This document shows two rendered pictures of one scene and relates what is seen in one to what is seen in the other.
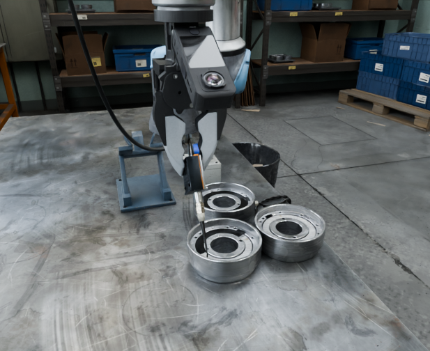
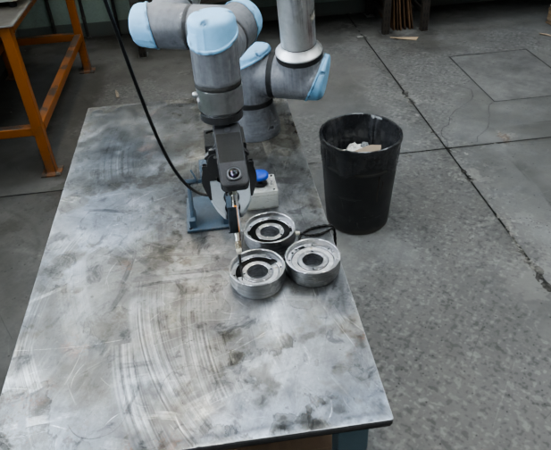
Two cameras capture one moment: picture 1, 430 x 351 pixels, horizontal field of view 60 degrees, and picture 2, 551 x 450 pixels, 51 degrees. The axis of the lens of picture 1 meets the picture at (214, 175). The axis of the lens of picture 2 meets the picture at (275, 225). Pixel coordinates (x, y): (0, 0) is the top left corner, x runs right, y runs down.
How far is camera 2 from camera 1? 0.58 m
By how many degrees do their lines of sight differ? 15
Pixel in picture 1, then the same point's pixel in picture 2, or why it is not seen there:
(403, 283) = (536, 302)
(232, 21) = (304, 34)
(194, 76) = (221, 170)
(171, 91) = (212, 166)
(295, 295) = (301, 312)
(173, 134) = (216, 192)
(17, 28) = not seen: outside the picture
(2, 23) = not seen: outside the picture
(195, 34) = (227, 131)
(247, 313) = (262, 321)
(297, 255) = (311, 283)
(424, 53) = not seen: outside the picture
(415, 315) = (534, 339)
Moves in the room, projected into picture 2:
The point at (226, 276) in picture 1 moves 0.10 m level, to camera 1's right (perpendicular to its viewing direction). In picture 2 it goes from (254, 295) to (308, 299)
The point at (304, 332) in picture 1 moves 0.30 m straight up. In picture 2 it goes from (296, 337) to (289, 190)
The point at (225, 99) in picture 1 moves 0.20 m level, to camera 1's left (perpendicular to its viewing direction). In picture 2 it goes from (241, 187) to (121, 180)
